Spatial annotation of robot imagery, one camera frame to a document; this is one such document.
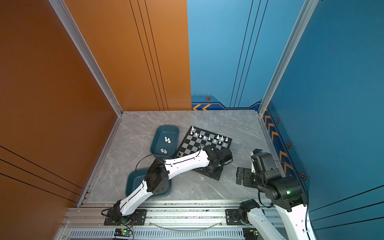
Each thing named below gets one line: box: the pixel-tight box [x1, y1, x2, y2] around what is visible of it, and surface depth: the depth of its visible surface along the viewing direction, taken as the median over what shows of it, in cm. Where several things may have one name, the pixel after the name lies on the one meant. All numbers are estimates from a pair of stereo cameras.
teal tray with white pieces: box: [150, 125, 180, 159], surface depth 104 cm
